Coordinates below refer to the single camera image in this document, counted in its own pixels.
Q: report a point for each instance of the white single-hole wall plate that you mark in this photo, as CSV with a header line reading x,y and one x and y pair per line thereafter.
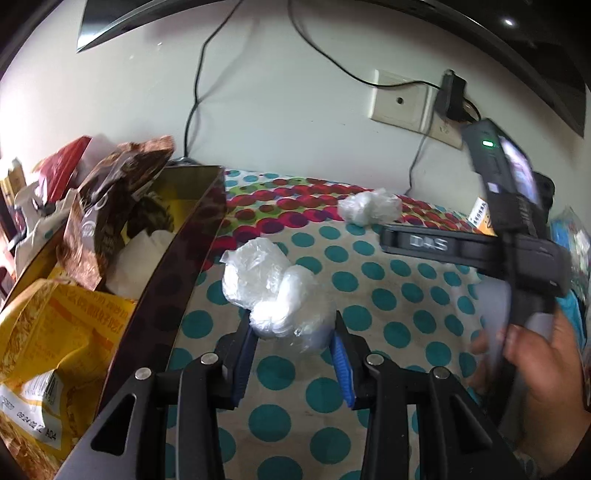
x,y
399,101

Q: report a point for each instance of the yellow snack bag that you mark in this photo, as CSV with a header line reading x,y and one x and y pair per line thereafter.
x,y
55,332

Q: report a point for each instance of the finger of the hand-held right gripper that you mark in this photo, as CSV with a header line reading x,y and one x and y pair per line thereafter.
x,y
429,242

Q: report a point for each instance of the clear bag with blue item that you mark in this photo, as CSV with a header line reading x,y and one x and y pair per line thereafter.
x,y
575,240

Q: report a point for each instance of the black power plug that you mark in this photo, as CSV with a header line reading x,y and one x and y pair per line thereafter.
x,y
468,110

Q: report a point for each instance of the blue cloth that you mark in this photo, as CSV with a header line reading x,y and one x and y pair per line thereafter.
x,y
570,309

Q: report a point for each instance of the white plastic bag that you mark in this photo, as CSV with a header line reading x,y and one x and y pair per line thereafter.
x,y
37,203

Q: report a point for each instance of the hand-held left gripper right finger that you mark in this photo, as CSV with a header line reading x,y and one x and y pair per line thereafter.
x,y
344,369

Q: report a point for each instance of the clear plastic bag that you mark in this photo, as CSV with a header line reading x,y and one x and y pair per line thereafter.
x,y
268,295
369,207

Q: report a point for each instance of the white wall power socket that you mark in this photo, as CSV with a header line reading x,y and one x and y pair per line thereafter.
x,y
448,134

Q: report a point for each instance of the person's right hand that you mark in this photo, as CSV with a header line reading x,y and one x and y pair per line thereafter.
x,y
549,369

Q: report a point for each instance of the yellow medicine box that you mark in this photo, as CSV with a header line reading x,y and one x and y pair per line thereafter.
x,y
480,219

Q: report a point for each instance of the polka dot cloth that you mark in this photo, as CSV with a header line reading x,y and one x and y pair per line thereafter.
x,y
415,323

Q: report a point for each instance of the black power adapter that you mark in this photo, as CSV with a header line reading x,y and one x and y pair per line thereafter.
x,y
450,94

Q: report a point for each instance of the person's right forearm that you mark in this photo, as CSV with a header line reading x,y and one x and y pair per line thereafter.
x,y
568,461

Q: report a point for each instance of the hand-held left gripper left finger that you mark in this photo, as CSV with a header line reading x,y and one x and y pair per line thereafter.
x,y
244,364

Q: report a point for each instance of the maroon and gold box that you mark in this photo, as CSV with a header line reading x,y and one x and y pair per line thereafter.
x,y
184,258

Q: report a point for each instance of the brown snack packet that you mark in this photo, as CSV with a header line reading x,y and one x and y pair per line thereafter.
x,y
106,217

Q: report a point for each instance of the red packet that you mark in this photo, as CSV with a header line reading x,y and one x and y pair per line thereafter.
x,y
64,170

